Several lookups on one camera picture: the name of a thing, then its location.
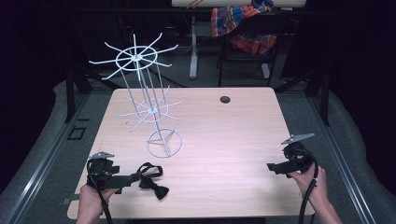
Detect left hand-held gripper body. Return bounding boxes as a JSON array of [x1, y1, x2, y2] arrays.
[[86, 151, 133, 195]]

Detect white wire display rack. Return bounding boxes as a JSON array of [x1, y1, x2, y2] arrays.
[[88, 32, 185, 160]]

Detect person's right hand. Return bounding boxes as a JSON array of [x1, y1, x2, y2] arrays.
[[287, 164, 328, 210]]

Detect plaid cloth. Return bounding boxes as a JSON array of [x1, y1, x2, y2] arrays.
[[210, 0, 278, 56]]

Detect person's left hand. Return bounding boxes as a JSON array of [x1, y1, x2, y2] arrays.
[[78, 182, 120, 220]]

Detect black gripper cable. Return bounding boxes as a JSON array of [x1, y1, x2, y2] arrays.
[[86, 159, 114, 224], [292, 148, 320, 224]]

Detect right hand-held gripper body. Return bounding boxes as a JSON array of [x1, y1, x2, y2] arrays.
[[273, 133, 316, 179]]

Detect black chair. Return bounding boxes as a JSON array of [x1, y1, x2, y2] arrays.
[[216, 8, 281, 88]]

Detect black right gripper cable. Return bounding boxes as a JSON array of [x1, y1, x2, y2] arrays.
[[292, 148, 320, 224]]

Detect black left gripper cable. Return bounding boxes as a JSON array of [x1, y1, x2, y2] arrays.
[[86, 159, 114, 224]]

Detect black bow tie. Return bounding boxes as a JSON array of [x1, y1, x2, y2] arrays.
[[135, 161, 170, 201]]

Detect white table leg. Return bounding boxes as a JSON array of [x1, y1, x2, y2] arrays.
[[189, 15, 200, 80]]

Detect black metal frame post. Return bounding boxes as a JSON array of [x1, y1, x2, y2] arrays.
[[64, 62, 77, 123], [319, 68, 331, 127]]

